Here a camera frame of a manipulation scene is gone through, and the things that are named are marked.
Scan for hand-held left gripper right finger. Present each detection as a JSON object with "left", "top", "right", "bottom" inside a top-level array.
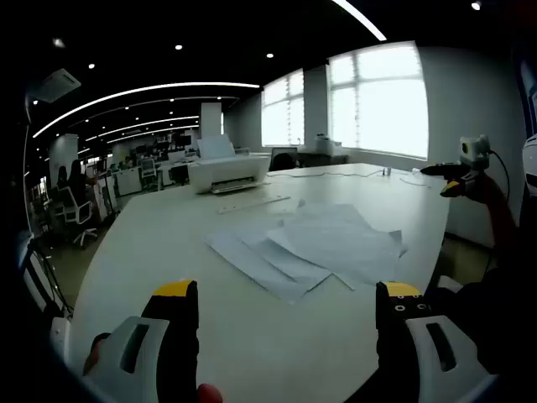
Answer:
[{"left": 375, "top": 280, "right": 498, "bottom": 403}]

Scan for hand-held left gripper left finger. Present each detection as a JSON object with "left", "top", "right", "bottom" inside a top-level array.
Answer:
[{"left": 83, "top": 279, "right": 199, "bottom": 403}]

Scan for stack of white printing papers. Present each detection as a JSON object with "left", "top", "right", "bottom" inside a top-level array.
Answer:
[{"left": 204, "top": 200, "right": 410, "bottom": 306}]

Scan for person's left hand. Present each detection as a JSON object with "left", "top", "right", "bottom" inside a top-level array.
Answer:
[{"left": 82, "top": 332, "right": 223, "bottom": 403}]

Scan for white table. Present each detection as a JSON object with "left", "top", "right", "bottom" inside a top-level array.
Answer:
[{"left": 70, "top": 162, "right": 452, "bottom": 403}]

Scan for bright window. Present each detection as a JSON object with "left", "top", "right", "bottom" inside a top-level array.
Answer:
[
  {"left": 261, "top": 69, "right": 305, "bottom": 148},
  {"left": 328, "top": 41, "right": 430, "bottom": 160}
]

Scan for white box appliance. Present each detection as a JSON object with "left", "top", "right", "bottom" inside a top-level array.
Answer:
[{"left": 314, "top": 132, "right": 343, "bottom": 153}]

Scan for dark low cabinet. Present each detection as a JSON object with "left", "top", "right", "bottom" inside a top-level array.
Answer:
[{"left": 297, "top": 151, "right": 349, "bottom": 168}]

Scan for long white strip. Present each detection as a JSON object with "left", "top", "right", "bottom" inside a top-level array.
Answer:
[{"left": 216, "top": 195, "right": 292, "bottom": 216}]

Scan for white office chair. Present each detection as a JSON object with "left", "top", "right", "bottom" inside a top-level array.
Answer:
[{"left": 50, "top": 186, "right": 100, "bottom": 249}]

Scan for black chair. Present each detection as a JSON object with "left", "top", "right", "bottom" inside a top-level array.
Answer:
[{"left": 270, "top": 146, "right": 300, "bottom": 172}]

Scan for white printer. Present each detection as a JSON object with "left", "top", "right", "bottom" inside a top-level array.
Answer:
[{"left": 188, "top": 153, "right": 272, "bottom": 196}]

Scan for printer feed paper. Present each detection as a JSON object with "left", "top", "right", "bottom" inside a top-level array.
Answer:
[{"left": 196, "top": 134, "right": 236, "bottom": 160}]

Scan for ceiling air vent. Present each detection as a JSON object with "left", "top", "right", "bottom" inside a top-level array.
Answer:
[{"left": 33, "top": 68, "right": 81, "bottom": 104}]

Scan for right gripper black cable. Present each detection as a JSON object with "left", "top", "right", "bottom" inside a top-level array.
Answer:
[{"left": 486, "top": 147, "right": 512, "bottom": 202}]

